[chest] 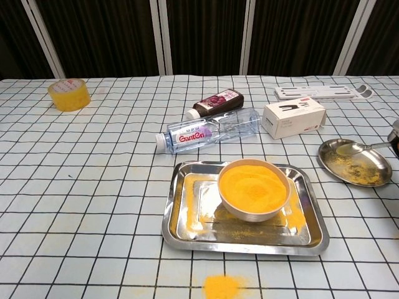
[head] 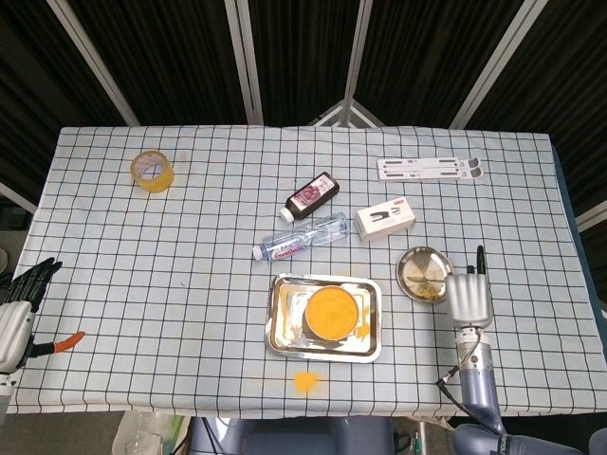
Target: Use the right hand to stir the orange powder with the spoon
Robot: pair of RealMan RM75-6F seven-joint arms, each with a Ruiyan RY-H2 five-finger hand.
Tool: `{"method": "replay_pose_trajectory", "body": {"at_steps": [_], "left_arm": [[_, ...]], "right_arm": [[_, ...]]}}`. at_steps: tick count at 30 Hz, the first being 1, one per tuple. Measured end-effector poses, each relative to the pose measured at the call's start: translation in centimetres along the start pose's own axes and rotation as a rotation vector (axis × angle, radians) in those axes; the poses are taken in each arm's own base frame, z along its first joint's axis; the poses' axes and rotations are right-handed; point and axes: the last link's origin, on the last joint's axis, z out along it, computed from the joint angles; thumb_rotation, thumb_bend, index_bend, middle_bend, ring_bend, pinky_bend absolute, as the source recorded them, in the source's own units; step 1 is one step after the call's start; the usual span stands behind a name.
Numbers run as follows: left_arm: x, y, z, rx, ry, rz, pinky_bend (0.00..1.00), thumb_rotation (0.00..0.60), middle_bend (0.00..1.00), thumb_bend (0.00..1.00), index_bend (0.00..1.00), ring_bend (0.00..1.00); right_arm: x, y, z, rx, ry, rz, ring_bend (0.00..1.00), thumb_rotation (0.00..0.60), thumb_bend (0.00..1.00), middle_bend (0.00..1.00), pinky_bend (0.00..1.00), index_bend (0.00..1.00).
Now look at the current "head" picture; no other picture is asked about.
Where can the spilled yellow powder pile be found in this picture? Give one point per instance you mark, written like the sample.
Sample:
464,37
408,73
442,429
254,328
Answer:
307,380

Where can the rectangular steel tray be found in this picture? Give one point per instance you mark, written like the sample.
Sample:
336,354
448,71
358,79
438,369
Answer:
284,332

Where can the white screen frame post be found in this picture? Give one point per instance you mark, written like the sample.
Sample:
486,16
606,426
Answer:
19,199
246,61
593,215
356,61
498,61
93,61

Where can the white screen foot bracket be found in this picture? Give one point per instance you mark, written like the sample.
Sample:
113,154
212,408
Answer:
327,114

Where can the bowl of yellow powder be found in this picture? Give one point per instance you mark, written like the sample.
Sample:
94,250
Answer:
332,312

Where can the small metal spoon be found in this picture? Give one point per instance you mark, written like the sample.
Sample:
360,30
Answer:
422,278

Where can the white black-grid tablecloth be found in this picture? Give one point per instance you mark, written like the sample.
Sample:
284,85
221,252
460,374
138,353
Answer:
166,284

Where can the yellow packing tape roll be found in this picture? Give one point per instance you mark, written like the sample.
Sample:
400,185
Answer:
156,182

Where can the round steel plate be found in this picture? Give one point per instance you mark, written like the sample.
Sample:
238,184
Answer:
419,263

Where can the dark juice bottle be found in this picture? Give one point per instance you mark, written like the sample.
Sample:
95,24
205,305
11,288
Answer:
310,195

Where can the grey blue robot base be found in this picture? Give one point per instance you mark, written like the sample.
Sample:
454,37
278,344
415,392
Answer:
294,438

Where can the white stapler box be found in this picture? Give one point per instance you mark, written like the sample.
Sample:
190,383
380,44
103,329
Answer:
386,220

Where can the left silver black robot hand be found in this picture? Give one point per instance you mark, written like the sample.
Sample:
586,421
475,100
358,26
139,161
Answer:
13,327

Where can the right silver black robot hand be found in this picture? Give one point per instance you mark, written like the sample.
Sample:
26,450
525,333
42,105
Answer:
467,301

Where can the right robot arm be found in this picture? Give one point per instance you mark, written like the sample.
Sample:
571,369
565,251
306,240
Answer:
479,393

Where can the clear plastic bag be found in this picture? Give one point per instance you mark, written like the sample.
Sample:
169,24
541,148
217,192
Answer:
137,436

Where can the clear plastic water bottle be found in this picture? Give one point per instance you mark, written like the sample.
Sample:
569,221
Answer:
303,238

